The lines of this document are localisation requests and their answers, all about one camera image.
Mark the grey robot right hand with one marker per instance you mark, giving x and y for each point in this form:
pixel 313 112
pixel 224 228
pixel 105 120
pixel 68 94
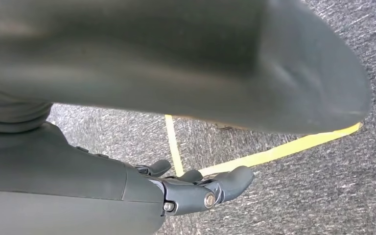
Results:
pixel 142 48

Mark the black robot foot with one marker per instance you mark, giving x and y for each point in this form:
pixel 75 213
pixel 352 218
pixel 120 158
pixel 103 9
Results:
pixel 228 127

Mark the yellow floor tape square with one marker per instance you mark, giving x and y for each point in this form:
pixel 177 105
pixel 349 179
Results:
pixel 272 151

